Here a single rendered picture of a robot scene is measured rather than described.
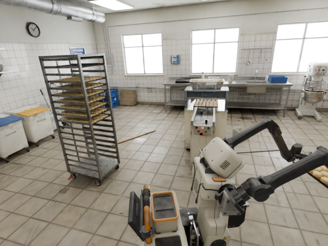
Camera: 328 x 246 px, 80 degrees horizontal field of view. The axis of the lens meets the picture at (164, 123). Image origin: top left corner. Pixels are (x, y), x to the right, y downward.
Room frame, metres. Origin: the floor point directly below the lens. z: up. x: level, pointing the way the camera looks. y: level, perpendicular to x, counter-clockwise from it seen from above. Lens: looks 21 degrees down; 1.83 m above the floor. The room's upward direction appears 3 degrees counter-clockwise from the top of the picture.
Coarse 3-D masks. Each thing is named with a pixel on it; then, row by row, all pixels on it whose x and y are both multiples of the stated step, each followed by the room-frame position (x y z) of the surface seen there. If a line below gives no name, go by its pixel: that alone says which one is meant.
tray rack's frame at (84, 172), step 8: (40, 56) 2.56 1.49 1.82; (48, 56) 2.51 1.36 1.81; (56, 56) 2.45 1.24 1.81; (64, 56) 2.40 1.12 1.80; (72, 56) 2.36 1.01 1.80; (80, 56) 2.36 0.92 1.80; (88, 56) 2.48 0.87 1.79; (72, 72) 2.98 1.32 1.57; (48, 88) 2.57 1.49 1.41; (56, 120) 2.57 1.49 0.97; (64, 152) 2.57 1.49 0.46; (88, 160) 2.85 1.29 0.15; (104, 160) 2.82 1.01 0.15; (112, 160) 2.81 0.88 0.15; (72, 168) 2.62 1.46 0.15; (80, 168) 2.61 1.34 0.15; (96, 168) 2.59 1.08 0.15; (104, 168) 2.58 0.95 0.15; (112, 168) 2.58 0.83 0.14; (72, 176) 2.54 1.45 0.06; (88, 176) 2.41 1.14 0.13; (96, 176) 2.38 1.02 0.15; (104, 176) 2.40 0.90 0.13
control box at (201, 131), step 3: (195, 126) 2.47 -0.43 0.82; (198, 126) 2.46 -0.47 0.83; (201, 126) 2.45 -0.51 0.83; (204, 126) 2.44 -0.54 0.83; (207, 126) 2.43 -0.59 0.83; (210, 126) 2.42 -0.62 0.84; (195, 129) 2.47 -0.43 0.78; (198, 129) 2.46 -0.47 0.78; (201, 129) 2.45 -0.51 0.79; (204, 129) 2.44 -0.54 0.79; (207, 129) 2.43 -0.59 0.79; (210, 129) 2.42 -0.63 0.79; (195, 132) 2.47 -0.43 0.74; (198, 132) 2.46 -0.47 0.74; (201, 132) 2.45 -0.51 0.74; (204, 132) 2.44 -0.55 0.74; (207, 132) 2.43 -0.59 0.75; (210, 132) 2.42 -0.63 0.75; (207, 135) 2.43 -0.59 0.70; (210, 135) 2.42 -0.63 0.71
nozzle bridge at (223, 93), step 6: (186, 90) 3.22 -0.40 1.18; (192, 90) 3.20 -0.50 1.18; (198, 90) 3.17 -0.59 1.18; (204, 90) 3.15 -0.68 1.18; (210, 90) 3.12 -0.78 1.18; (216, 90) 3.10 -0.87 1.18; (222, 90) 3.08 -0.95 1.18; (228, 90) 3.05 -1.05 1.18; (186, 96) 3.22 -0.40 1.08; (192, 96) 3.28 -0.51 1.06; (198, 96) 3.26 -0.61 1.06; (210, 96) 3.20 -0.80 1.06; (216, 96) 3.18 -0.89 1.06; (222, 96) 3.15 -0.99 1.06; (228, 96) 3.05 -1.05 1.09; (186, 102) 3.33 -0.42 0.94
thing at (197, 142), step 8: (200, 112) 3.04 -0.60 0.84; (208, 112) 3.02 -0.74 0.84; (200, 120) 2.67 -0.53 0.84; (208, 120) 2.65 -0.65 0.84; (192, 128) 2.51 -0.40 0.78; (192, 136) 2.51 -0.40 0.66; (200, 136) 2.48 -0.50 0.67; (208, 136) 2.45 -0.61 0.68; (192, 144) 2.51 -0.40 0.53; (200, 144) 2.48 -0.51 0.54; (192, 152) 2.51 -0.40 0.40; (192, 160) 2.51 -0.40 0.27
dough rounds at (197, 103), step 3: (198, 99) 3.60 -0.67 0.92; (195, 102) 3.43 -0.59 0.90; (198, 102) 3.36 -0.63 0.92; (201, 102) 3.34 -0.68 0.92; (204, 102) 3.33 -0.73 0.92; (207, 102) 3.32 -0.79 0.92; (210, 102) 3.31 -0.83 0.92; (213, 102) 3.38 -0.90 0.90; (216, 102) 3.33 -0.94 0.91; (195, 105) 3.19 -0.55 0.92; (198, 105) 3.23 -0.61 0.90; (201, 105) 3.18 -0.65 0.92; (204, 105) 3.15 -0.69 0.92; (207, 105) 3.14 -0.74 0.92; (210, 105) 3.13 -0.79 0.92; (213, 105) 3.13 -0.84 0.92; (216, 105) 3.12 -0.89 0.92
